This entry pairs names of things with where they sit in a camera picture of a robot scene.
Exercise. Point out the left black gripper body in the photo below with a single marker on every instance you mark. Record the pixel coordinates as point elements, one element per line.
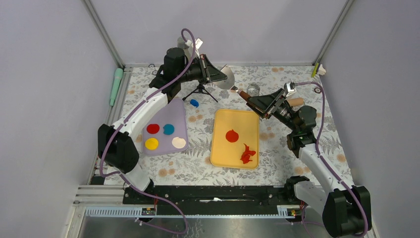
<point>195,72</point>

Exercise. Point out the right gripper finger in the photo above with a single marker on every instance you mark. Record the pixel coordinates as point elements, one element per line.
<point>276,95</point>
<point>261,105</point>

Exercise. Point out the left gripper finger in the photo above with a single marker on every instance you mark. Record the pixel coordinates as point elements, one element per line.
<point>213,74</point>
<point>204,62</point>

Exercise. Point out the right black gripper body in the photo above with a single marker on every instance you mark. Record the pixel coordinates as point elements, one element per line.
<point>285,114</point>

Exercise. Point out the metal dough scraper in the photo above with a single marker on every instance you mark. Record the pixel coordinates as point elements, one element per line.
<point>228,83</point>

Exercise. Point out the wooden dough roller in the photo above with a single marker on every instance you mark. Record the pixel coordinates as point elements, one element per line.
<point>295,102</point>

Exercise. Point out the yellow tray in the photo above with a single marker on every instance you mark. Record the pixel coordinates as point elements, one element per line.
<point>226,154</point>

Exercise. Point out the red dough scrap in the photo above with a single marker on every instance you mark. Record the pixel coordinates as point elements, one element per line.
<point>247,155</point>

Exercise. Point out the red dough ball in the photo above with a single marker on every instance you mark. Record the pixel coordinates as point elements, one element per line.
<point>232,136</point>

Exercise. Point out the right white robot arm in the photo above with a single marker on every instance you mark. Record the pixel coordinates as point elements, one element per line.
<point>344,207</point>

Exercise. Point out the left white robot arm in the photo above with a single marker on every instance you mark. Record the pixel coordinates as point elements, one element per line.
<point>116,146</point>

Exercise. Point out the small blue dough piece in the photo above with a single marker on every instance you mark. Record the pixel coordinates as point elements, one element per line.
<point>194,103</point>

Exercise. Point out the flat blue dough disc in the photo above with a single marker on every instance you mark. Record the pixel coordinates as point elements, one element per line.
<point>168,129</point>

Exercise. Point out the flat red dough disc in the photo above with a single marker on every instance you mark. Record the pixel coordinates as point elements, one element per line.
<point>153,128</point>

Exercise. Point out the flat white dough disc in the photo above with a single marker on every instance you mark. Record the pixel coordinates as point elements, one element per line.
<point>178,142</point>

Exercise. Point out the flat yellow dough disc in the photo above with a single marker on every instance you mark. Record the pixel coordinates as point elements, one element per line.
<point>151,144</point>

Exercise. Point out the black mini tripod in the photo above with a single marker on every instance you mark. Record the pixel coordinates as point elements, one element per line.
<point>200,89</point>

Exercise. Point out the grey microphone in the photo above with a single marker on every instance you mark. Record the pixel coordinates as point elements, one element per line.
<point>185,46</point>

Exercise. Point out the white corner clip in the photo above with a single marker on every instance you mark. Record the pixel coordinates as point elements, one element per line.
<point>318,70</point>

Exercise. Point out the purple tray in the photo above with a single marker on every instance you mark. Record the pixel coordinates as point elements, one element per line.
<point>173,113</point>

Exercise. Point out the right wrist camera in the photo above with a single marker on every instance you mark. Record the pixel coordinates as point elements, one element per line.
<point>289,89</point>

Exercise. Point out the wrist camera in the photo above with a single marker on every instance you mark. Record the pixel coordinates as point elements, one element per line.
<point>198,43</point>
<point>289,89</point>

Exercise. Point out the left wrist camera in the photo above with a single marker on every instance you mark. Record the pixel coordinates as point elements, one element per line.
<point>198,43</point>

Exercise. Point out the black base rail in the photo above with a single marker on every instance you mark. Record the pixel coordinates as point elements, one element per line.
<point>215,200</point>

